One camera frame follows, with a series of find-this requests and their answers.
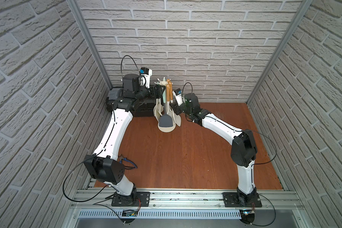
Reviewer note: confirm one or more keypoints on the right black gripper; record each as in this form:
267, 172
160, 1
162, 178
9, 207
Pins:
175, 108

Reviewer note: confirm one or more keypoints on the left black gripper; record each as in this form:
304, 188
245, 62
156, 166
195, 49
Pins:
155, 91

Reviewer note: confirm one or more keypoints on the cream spatula wooden handle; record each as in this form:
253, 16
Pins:
168, 87
176, 118

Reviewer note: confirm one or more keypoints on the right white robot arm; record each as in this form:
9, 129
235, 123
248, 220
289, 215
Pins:
243, 145

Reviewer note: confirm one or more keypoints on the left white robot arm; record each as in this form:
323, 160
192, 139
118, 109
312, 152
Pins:
104, 165

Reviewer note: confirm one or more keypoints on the cream utensil rack stand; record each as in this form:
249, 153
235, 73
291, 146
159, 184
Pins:
162, 110

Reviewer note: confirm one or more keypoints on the black plastic toolbox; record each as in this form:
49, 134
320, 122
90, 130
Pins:
144, 110

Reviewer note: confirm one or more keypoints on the grey spatula mint handle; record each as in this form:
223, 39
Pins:
165, 123

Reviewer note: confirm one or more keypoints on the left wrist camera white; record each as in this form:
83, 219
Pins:
145, 75

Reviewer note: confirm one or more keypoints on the blue handled pliers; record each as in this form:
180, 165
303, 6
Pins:
128, 164

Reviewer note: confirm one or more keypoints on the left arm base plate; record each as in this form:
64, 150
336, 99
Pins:
133, 200

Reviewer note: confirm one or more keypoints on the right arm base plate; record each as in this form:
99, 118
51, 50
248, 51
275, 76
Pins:
235, 199

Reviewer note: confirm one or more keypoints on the aluminium mounting rail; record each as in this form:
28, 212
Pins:
187, 199

